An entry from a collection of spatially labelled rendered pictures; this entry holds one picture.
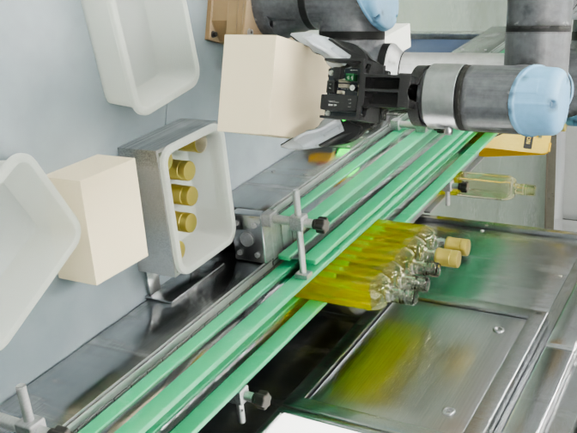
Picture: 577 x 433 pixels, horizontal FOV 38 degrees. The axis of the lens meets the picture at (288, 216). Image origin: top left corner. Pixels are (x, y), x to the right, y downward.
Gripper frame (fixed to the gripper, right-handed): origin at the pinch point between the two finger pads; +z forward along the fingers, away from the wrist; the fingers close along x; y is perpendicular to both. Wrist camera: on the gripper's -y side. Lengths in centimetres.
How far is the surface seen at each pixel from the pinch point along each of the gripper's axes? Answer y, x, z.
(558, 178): -665, 11, 105
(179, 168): -17.3, 12.3, 30.1
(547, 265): -100, 28, -14
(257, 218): -31.9, 20.2, 23.0
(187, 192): -18.8, 16.1, 29.1
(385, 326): -57, 41, 7
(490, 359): -53, 42, -16
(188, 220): -19.6, 20.9, 29.0
